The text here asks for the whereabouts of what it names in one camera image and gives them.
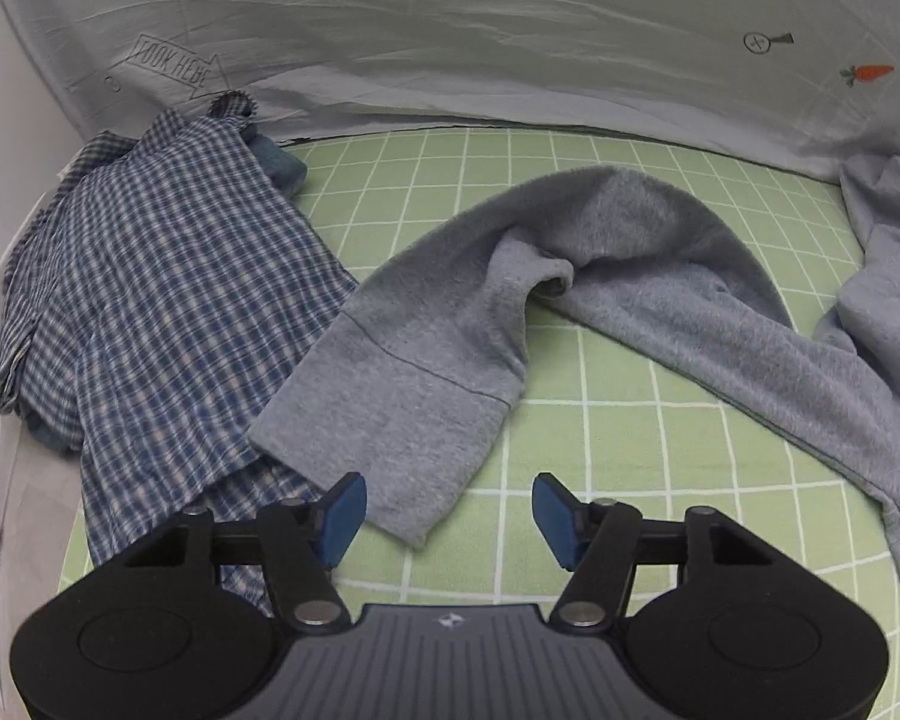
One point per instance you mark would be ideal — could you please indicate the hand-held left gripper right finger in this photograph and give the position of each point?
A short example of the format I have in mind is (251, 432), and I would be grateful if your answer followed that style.
(555, 521)

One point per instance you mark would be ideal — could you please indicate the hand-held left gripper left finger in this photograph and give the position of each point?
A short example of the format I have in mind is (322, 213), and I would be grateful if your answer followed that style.
(343, 517)

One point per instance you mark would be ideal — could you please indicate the grey fleece sweater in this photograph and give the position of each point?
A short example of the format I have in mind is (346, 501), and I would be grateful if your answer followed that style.
(435, 360)

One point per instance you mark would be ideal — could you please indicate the green grid mat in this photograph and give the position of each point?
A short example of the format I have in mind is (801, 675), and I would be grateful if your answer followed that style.
(645, 427)

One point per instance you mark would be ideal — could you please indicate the blue plaid shirt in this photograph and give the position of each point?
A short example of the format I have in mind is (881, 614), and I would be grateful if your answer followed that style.
(157, 277)

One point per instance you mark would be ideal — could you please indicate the grey printed sheet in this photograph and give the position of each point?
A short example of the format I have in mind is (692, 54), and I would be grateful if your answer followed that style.
(420, 30)

